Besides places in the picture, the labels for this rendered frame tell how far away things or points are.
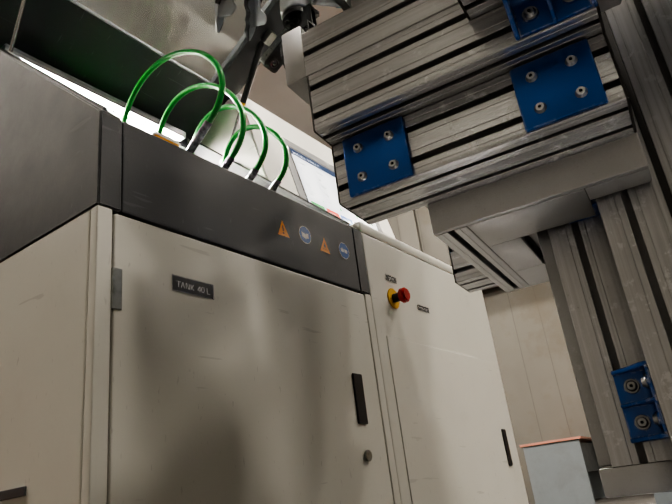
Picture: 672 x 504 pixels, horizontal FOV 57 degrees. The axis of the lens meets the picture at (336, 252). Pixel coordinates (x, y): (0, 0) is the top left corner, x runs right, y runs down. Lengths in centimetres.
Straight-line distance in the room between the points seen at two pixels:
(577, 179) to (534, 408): 890
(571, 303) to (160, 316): 57
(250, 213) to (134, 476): 52
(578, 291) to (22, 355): 79
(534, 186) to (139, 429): 60
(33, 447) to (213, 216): 44
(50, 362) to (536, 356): 904
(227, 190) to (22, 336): 41
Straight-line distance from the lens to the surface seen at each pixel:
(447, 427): 158
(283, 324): 112
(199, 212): 105
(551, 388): 962
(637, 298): 82
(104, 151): 98
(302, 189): 185
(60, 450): 89
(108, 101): 179
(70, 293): 93
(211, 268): 103
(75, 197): 99
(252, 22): 142
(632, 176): 82
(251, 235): 113
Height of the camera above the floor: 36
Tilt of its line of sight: 22 degrees up
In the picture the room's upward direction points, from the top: 7 degrees counter-clockwise
